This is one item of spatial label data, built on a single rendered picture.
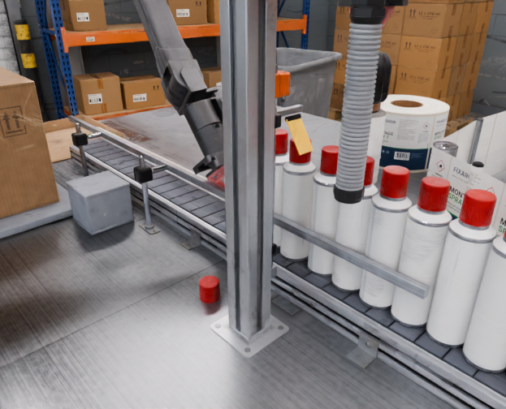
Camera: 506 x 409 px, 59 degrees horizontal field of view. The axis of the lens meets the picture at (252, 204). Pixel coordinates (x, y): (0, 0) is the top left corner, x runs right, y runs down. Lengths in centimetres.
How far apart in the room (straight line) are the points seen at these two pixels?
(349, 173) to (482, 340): 26
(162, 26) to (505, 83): 476
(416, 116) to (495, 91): 440
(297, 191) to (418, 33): 352
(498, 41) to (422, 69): 147
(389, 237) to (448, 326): 13
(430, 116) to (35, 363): 93
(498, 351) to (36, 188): 90
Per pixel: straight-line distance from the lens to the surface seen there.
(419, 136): 114
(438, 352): 64
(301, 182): 69
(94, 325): 75
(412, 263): 61
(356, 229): 64
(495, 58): 548
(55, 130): 172
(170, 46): 91
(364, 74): 47
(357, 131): 48
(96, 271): 87
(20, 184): 107
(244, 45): 50
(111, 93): 453
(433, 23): 409
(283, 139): 72
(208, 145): 83
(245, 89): 50
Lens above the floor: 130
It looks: 26 degrees down
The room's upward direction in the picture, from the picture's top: straight up
